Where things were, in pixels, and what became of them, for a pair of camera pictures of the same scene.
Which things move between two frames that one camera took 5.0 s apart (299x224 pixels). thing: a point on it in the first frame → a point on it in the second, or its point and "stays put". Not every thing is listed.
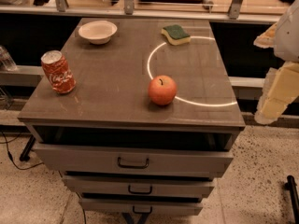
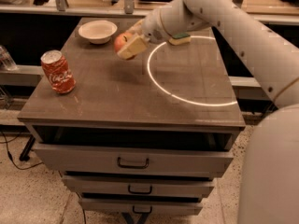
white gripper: [289, 36] → [152, 26]
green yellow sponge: [176, 35] stays put
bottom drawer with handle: [129, 206] stays put
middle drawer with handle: [138, 187] stays put
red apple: [162, 90] → [121, 40]
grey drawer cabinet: [136, 115] stays put
